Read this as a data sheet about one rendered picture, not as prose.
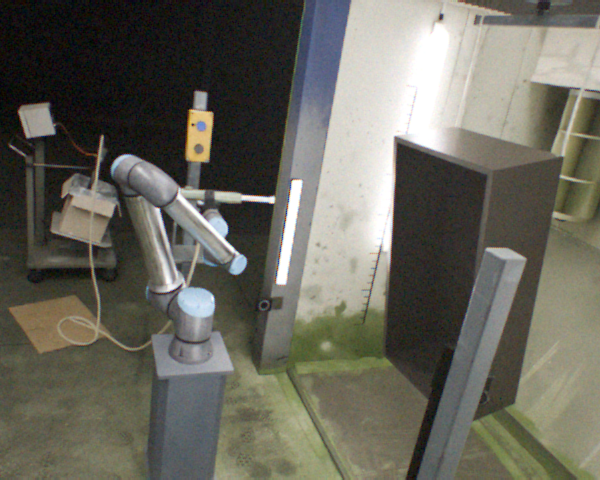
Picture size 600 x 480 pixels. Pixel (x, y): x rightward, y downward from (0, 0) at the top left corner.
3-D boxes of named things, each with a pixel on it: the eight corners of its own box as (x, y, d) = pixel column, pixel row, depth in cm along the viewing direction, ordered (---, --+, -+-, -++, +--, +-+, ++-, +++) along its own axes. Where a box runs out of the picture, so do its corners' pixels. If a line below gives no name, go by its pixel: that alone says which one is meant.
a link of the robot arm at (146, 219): (171, 328, 218) (120, 171, 176) (148, 311, 228) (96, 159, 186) (199, 309, 227) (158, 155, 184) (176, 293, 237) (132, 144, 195)
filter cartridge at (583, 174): (594, 234, 317) (645, 97, 288) (581, 245, 290) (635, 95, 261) (535, 216, 338) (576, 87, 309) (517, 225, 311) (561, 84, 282)
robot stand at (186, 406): (148, 499, 221) (157, 375, 199) (143, 448, 247) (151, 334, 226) (217, 488, 232) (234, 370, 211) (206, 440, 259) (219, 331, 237)
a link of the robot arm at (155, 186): (162, 163, 173) (253, 261, 225) (143, 155, 181) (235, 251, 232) (140, 189, 171) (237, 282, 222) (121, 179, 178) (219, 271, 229)
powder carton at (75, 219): (52, 208, 410) (69, 164, 403) (106, 225, 431) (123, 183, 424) (49, 232, 365) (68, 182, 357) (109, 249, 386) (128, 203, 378)
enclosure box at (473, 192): (433, 336, 290) (455, 126, 239) (515, 403, 241) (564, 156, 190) (382, 354, 277) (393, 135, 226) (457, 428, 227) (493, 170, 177)
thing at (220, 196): (176, 231, 251) (180, 187, 244) (175, 228, 256) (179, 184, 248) (269, 236, 270) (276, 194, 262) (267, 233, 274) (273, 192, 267)
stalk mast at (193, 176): (181, 356, 324) (205, 92, 269) (182, 361, 318) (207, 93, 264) (171, 356, 321) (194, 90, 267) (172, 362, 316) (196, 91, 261)
